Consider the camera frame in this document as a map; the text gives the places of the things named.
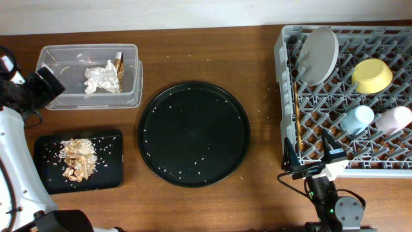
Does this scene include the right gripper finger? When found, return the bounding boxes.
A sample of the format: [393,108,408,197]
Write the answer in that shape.
[321,129,341,161]
[281,137,300,171]

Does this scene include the blue plastic cup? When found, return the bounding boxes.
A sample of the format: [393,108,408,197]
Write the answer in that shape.
[340,105,375,135]

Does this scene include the white napkin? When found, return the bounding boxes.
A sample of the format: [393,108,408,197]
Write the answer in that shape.
[84,60,120,94]

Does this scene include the pink plastic cup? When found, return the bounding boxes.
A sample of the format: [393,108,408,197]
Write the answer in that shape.
[375,106,411,135]

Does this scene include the wooden chopstick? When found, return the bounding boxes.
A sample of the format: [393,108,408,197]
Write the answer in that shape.
[293,82,303,152]

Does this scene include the food scraps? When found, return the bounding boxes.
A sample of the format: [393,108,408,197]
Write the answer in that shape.
[59,139,97,182]

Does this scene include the gold foil wrapper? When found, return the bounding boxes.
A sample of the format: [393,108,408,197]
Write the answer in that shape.
[114,52,124,83]

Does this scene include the yellow small bowl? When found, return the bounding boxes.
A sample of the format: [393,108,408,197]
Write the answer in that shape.
[351,59,393,94]

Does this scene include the grey plate with food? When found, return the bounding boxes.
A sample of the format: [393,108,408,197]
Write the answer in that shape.
[297,27,339,86]

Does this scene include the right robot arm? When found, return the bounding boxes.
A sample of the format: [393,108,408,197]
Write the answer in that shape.
[277,130,376,232]

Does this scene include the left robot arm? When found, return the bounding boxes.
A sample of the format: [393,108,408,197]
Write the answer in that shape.
[1,46,100,232]

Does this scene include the grey dishwasher rack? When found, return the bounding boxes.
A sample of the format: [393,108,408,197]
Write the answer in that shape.
[274,25,411,178]

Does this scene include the clear plastic storage bin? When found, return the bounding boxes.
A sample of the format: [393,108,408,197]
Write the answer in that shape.
[35,43,144,111]

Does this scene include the black rectangular tray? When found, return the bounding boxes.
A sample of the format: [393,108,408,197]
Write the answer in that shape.
[33,129,124,195]

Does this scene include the round black serving tray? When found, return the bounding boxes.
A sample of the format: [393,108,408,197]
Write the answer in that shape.
[136,82,250,188]

